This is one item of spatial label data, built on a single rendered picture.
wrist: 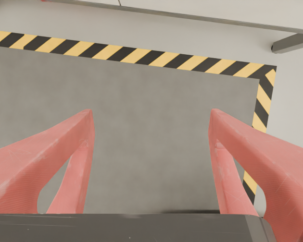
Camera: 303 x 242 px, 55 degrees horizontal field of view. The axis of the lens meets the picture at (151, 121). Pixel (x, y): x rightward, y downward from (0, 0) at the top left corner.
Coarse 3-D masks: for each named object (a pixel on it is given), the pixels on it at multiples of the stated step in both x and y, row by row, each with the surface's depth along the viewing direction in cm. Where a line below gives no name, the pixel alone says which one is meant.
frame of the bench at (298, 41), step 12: (48, 0) 77; (60, 0) 76; (72, 0) 74; (144, 12) 77; (156, 12) 76; (168, 12) 74; (240, 24) 77; (252, 24) 76; (264, 24) 75; (288, 36) 101; (300, 36) 92; (276, 48) 109; (288, 48) 102
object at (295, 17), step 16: (128, 0) 69; (144, 0) 67; (160, 0) 66; (176, 0) 64; (192, 0) 63; (208, 0) 61; (224, 0) 60; (240, 0) 59; (256, 0) 58; (272, 0) 57; (288, 0) 56; (208, 16) 74; (224, 16) 72; (240, 16) 70; (256, 16) 69; (272, 16) 67; (288, 16) 66
